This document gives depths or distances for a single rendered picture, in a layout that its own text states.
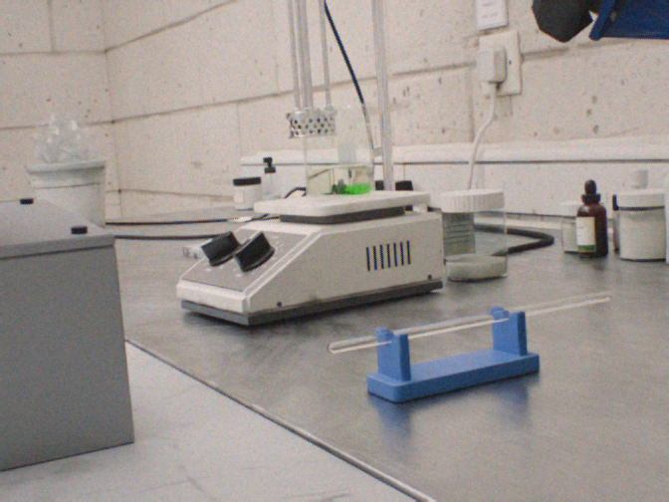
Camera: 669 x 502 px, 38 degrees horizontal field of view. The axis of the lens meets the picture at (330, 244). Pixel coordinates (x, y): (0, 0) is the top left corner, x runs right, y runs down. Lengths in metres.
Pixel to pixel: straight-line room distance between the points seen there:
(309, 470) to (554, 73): 0.97
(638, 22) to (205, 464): 0.31
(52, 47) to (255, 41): 1.21
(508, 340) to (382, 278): 0.25
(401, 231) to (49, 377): 0.42
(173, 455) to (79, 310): 0.08
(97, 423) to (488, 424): 0.19
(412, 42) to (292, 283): 0.90
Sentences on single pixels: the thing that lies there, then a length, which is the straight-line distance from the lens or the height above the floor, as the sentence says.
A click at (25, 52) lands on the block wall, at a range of 3.24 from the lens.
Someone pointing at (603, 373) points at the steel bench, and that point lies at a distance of 0.58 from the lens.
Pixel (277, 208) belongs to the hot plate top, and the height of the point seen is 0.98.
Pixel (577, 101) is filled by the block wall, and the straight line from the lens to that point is 1.32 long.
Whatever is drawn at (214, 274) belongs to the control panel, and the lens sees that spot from 0.82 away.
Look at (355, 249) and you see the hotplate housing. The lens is 0.80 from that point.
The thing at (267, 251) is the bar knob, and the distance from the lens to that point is 0.79.
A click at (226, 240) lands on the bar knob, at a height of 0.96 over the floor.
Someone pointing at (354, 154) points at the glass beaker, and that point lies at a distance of 0.83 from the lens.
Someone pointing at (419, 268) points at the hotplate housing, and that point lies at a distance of 0.84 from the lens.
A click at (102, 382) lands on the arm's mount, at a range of 0.50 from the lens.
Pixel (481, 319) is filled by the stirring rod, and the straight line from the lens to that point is 0.57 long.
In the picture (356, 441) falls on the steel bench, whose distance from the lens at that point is 0.48.
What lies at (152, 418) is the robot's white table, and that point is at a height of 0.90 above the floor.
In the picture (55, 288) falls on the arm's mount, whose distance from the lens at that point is 0.49.
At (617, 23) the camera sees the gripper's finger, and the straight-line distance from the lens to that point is 0.55.
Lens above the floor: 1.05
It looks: 7 degrees down
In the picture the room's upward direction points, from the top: 4 degrees counter-clockwise
